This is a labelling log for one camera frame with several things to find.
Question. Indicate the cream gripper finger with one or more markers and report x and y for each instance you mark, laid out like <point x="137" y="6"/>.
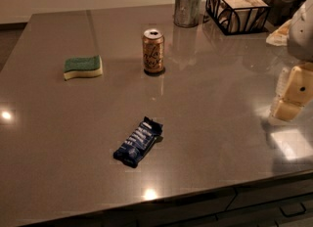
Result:
<point x="282" y="81"/>
<point x="298" y="93"/>

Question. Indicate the black wire napkin basket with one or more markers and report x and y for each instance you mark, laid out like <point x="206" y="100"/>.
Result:
<point x="238" y="16"/>

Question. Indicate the orange soda can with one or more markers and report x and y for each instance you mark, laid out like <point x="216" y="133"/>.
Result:
<point x="153" y="50"/>

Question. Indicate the crumpled paper packet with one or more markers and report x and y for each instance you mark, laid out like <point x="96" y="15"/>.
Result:
<point x="280" y="36"/>

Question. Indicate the green and yellow sponge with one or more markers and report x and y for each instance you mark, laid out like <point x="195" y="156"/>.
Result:
<point x="83" y="67"/>

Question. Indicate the cabinet drawer handle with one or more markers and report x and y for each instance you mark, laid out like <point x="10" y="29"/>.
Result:
<point x="293" y="210"/>

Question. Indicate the metal cup holder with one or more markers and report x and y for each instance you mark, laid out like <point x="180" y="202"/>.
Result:
<point x="187" y="13"/>

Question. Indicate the blue snack bar wrapper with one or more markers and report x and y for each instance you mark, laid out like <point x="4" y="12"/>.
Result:
<point x="139" y="142"/>

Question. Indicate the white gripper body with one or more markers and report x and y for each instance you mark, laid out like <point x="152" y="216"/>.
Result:
<point x="301" y="33"/>

